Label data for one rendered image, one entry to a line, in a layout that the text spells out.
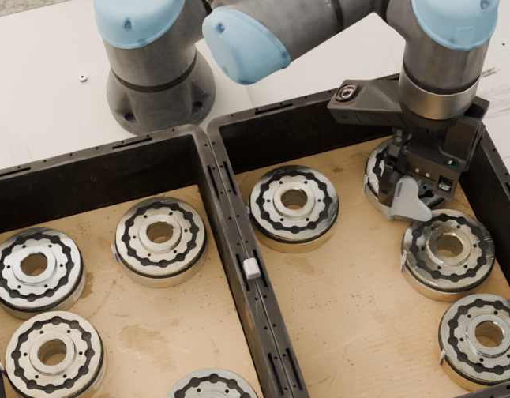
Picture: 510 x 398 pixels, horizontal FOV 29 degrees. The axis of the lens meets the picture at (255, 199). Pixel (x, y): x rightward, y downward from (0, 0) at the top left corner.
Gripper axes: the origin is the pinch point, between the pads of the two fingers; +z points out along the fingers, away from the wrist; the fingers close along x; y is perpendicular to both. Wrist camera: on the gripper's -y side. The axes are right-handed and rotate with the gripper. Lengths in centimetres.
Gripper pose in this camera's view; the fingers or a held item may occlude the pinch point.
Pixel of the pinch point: (395, 193)
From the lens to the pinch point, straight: 116.1
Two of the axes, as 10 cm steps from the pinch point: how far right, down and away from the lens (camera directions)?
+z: 0.2, 5.4, 8.4
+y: 8.7, 4.1, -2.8
